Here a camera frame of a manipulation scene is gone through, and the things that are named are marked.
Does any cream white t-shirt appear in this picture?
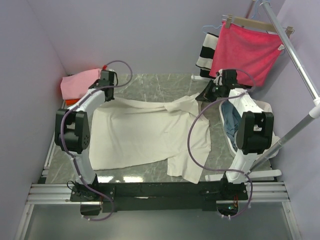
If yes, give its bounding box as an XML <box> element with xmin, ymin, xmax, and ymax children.
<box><xmin>89</xmin><ymin>95</ymin><xmax>211</xmax><ymax>184</ymax></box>

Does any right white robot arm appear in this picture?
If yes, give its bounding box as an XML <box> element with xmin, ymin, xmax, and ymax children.
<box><xmin>195</xmin><ymin>69</ymin><xmax>274</xmax><ymax>200</ymax></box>

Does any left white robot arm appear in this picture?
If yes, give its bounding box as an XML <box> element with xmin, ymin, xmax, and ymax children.
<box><xmin>54</xmin><ymin>69</ymin><xmax>118</xmax><ymax>201</ymax></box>

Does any black white striped cloth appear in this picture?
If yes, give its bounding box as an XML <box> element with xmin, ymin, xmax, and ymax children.
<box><xmin>195</xmin><ymin>33</ymin><xmax>219</xmax><ymax>79</ymax></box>

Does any blue grey garment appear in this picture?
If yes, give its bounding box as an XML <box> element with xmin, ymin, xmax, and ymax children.
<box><xmin>221</xmin><ymin>100</ymin><xmax>242</xmax><ymax>151</ymax></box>

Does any red hanging towel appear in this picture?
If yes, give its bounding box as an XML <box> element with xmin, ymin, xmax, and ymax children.
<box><xmin>209</xmin><ymin>22</ymin><xmax>285</xmax><ymax>87</ymax></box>

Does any folded pink t-shirt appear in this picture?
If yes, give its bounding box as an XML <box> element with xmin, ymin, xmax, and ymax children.
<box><xmin>60</xmin><ymin>68</ymin><xmax>101</xmax><ymax>100</ymax></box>

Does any folded orange t-shirt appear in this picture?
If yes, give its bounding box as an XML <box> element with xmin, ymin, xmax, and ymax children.
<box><xmin>60</xmin><ymin>84</ymin><xmax>80</xmax><ymax>106</ymax></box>

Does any wooden clip hanger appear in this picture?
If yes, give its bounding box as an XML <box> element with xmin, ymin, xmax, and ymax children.
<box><xmin>221</xmin><ymin>14</ymin><xmax>295</xmax><ymax>38</ymax></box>

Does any silver clothes rack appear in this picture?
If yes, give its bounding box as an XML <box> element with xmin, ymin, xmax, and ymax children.
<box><xmin>252</xmin><ymin>0</ymin><xmax>320</xmax><ymax>186</ymax></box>

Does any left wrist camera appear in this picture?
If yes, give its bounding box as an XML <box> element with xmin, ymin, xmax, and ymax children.
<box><xmin>101</xmin><ymin>64</ymin><xmax>115</xmax><ymax>72</ymax></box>

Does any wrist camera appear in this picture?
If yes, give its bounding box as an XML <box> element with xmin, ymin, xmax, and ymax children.
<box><xmin>101</xmin><ymin>64</ymin><xmax>115</xmax><ymax>72</ymax></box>
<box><xmin>213</xmin><ymin>69</ymin><xmax>225</xmax><ymax>86</ymax></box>

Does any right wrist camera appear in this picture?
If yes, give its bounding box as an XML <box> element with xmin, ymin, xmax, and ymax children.
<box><xmin>213</xmin><ymin>69</ymin><xmax>225</xmax><ymax>86</ymax></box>

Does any aluminium frame rail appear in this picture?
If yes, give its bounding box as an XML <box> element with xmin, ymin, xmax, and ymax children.
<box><xmin>15</xmin><ymin>144</ymin><xmax>302</xmax><ymax>240</ymax></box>

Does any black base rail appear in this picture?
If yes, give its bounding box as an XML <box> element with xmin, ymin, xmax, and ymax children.
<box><xmin>70</xmin><ymin>181</ymin><xmax>249</xmax><ymax>216</ymax></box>

